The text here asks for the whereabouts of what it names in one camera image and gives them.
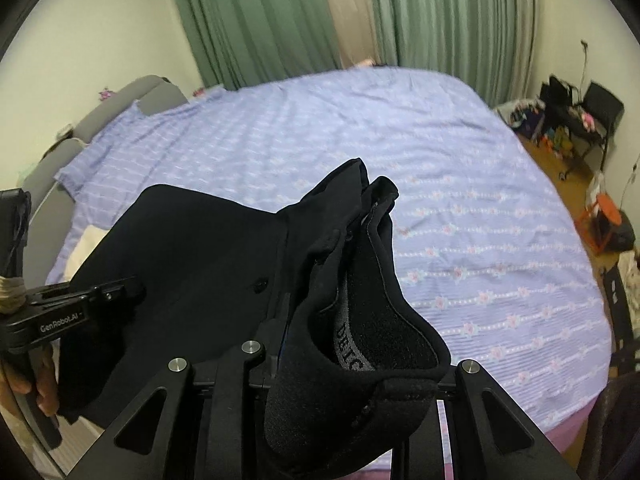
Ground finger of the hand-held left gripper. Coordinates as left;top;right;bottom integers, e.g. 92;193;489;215
29;276;147;310

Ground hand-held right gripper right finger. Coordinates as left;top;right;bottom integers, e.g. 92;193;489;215
394;360;559;480

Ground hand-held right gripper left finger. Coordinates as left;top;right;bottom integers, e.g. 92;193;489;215
97;310;290;480

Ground black pants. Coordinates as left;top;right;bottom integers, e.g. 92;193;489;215
59;157;454;479

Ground person's left hand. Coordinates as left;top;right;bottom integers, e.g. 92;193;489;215
0;346;61;412

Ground dark cloth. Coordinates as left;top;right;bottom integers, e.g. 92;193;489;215
575;374;640;480

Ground black rack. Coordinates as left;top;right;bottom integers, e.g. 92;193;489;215
602;260;640;377

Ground bed with purple sheet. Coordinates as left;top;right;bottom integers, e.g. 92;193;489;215
46;67;614;473

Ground grey padded headboard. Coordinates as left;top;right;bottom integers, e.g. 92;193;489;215
22;74;189;287

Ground white crumpled cloth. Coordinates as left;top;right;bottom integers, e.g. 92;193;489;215
619;252;640;282

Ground orange stool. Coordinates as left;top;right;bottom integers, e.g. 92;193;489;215
574;194;624;252

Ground black bin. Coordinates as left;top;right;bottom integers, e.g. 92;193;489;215
607;209;637;252

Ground pile of colourful toys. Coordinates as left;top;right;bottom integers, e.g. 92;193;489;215
494;99;576;155

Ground green curtain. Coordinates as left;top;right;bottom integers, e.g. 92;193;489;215
367;0;539;107
166;0;347;92

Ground black bag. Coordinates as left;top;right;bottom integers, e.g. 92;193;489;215
539;74;577;112

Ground black folding chair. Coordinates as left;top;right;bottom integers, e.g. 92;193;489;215
562;80;626;181

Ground beige sheer curtain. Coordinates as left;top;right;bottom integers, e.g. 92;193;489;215
320;0;382;69

